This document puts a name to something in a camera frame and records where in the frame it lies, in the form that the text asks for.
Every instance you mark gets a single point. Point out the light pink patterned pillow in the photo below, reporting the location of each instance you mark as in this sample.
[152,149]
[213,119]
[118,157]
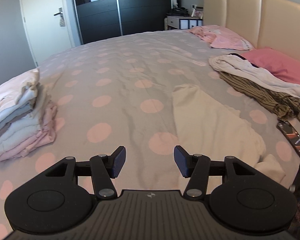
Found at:
[221,37]

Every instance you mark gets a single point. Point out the white bedside table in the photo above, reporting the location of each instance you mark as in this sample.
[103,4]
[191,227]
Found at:
[183,23]

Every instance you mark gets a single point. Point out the beige padded headboard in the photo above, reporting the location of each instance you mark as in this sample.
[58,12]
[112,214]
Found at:
[264,23]

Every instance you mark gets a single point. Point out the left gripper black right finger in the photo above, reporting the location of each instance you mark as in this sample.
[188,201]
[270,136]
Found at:
[238,196]

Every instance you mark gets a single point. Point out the black smartphone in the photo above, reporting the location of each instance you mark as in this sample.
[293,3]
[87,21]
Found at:
[290,133]

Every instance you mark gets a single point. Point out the stack of folded clothes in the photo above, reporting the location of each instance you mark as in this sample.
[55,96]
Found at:
[27,115]

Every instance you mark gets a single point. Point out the grey pink-dotted bed cover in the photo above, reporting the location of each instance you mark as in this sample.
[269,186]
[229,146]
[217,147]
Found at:
[119,92]

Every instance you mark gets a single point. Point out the framed photo on nightstand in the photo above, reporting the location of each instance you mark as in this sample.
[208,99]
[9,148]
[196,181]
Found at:
[197,13]

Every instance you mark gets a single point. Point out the cream white sweatshirt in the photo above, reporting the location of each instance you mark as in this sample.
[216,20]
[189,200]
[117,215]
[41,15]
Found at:
[205,126]

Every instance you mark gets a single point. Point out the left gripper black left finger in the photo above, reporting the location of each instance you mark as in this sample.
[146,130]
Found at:
[65,194]

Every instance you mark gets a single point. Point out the white fleece garment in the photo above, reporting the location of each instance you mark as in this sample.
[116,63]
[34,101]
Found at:
[234,65]

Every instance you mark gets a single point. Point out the white room door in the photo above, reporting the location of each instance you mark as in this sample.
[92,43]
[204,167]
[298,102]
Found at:
[46,28]

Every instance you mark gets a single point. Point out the black sliding wardrobe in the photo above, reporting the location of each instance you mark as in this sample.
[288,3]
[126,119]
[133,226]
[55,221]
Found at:
[102,19]

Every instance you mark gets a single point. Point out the dark pink pillow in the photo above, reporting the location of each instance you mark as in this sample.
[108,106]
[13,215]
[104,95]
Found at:
[278,64]

